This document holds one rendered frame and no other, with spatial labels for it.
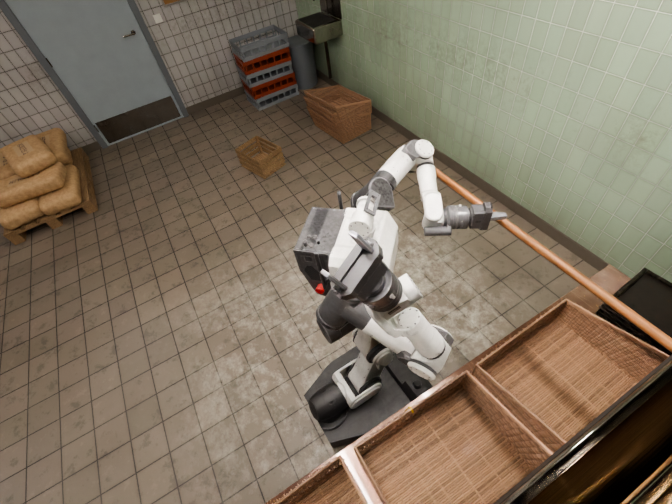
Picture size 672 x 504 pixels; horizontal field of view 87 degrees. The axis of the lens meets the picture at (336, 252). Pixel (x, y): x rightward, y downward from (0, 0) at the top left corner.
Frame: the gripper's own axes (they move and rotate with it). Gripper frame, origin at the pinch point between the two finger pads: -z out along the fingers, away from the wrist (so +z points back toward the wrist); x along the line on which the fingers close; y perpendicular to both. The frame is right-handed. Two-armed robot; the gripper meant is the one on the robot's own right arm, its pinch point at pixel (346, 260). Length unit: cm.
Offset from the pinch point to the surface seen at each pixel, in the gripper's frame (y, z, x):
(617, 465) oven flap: 47, 40, -2
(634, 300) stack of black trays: 36, 135, 64
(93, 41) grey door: -465, 30, 57
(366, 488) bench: -2, 99, -61
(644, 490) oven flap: 51, 34, -3
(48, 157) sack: -396, 47, -65
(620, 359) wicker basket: 42, 141, 40
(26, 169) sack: -395, 40, -84
